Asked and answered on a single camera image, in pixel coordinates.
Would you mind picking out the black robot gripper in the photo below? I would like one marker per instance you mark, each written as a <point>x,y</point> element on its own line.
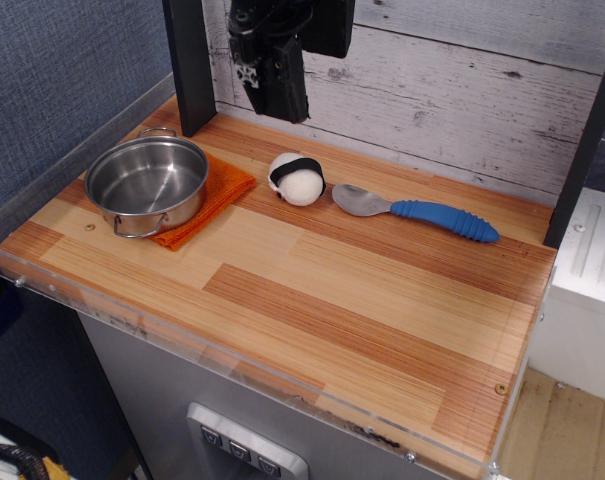
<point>265,44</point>

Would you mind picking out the orange folded cloth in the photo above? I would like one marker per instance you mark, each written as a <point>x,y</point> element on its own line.
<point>225,184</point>

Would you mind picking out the stainless steel pot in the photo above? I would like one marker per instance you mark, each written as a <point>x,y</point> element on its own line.
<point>148,185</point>

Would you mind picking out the clear acrylic table guard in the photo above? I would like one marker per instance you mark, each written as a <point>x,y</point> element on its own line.
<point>357,348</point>

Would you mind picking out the grey cabinet with button panel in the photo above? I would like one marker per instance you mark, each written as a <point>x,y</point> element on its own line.
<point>199,411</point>

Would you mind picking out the white ribbed box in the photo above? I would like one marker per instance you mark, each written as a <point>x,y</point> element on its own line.
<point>569,340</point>

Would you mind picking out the yellow object bottom left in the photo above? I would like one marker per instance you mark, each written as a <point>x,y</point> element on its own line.
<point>55,471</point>

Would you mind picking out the black left vertical post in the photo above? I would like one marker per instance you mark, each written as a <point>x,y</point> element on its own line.
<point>190,60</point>

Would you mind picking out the black vertical post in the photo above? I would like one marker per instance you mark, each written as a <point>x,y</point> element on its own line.
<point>190,60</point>
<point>585,153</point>

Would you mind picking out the blue handled metal spoon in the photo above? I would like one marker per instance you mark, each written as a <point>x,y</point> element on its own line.
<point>362,203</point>

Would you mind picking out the black right vertical post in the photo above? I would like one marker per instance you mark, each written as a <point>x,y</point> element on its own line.
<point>585,153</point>

